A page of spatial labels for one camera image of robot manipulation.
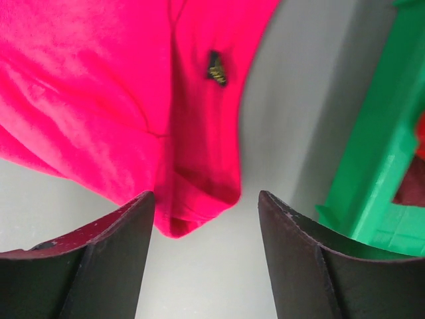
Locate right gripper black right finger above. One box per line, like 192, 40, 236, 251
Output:
258, 191, 424, 318

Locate green plastic bin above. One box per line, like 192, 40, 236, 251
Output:
317, 1, 424, 257

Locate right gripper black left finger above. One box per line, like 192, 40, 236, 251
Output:
1, 191, 155, 318

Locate bright red t-shirt in bin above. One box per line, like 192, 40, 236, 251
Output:
416, 112, 425, 160

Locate crimson red t-shirt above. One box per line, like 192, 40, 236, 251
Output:
1, 1, 279, 238

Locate dark maroon t-shirt in bin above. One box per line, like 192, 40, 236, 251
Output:
392, 156, 425, 207

